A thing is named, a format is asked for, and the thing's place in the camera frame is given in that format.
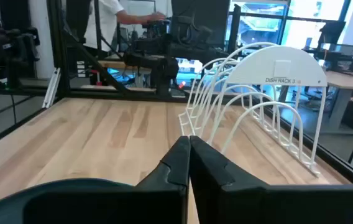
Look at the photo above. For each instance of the plain dark plate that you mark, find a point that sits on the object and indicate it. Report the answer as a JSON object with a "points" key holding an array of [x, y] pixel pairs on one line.
{"points": [[2, 205]]}

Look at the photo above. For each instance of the person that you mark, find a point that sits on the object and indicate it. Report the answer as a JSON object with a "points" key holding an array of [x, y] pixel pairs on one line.
{"points": [[105, 21]]}

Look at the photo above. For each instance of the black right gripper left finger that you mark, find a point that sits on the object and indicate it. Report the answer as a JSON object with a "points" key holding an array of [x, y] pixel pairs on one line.
{"points": [[164, 193]]}

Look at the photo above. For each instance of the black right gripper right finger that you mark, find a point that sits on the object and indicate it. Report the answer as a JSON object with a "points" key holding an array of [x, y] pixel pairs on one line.
{"points": [[220, 199]]}

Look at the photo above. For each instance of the white aluminium bar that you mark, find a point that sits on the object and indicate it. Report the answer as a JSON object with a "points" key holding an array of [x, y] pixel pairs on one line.
{"points": [[51, 88]]}

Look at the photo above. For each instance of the black computer monitor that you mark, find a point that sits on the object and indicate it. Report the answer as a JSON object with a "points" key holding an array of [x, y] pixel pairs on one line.
{"points": [[207, 15]]}

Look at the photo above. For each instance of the wooden desk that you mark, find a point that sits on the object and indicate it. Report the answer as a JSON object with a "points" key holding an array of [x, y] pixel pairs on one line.
{"points": [[347, 81]]}

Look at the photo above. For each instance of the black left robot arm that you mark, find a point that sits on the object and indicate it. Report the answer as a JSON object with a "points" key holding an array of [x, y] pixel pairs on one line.
{"points": [[164, 67]]}

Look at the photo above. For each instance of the black background robot arm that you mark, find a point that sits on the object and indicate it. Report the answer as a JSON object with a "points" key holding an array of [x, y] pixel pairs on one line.
{"points": [[335, 53], [5, 46]]}

